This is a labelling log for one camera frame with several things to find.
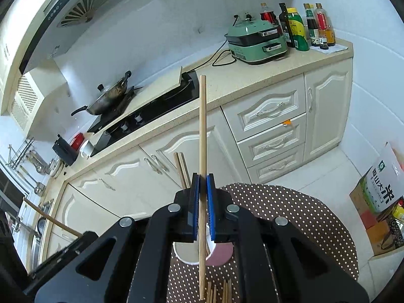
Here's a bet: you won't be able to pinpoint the pink paper cup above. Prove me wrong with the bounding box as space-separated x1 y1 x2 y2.
172 225 234 266

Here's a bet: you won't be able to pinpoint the wooden chopstick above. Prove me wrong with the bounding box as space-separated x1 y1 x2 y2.
198 74 207 302

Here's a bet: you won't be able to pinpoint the lower kitchen cabinets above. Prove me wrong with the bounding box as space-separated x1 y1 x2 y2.
40 58 354 272

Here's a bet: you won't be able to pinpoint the brown polka dot tablecloth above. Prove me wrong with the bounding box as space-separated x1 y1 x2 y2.
132 182 360 303

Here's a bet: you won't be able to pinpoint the black gas stove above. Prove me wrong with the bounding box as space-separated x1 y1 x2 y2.
90 70 199 157

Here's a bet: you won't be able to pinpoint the white mug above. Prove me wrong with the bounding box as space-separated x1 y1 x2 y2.
79 140 94 159

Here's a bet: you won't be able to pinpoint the beige cutting board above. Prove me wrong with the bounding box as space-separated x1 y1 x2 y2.
104 66 183 131

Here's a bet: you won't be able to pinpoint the red container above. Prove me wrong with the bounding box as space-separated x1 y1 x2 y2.
70 132 85 151

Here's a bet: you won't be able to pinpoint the black electric kettle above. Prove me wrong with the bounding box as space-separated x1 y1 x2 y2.
52 134 79 166

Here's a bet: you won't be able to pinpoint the black wok with lid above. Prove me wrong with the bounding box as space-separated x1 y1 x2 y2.
71 70 132 116

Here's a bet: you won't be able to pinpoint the cardboard box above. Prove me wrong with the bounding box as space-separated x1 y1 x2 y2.
349 176 403 256

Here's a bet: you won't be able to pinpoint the rice bag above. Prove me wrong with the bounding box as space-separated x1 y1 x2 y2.
360 142 403 213

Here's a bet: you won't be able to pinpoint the green electric cooker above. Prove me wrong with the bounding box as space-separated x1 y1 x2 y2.
225 13 288 65

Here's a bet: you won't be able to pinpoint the yellow bottle in box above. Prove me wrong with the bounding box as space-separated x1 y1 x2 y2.
392 198 404 224

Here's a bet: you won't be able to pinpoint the utensil rack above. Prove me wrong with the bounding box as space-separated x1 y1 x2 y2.
5 135 64 196

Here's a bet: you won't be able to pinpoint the green yellow bottle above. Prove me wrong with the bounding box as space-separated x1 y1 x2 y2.
287 8 310 51

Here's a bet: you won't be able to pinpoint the red cola bottle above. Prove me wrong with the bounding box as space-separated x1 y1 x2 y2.
260 3 282 35

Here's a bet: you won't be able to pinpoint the dark oil bottle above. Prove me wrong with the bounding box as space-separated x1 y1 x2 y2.
279 3 295 48

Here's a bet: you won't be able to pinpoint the dark soy sauce bottle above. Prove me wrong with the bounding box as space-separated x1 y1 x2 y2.
303 3 320 46

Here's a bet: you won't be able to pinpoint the range hood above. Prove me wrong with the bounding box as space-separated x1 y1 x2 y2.
19 0 122 74

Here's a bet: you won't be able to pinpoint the red label sauce bottle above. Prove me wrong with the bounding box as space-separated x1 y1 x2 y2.
315 3 336 46

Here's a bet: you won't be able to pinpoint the black power cable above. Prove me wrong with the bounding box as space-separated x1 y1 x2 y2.
189 15 240 72

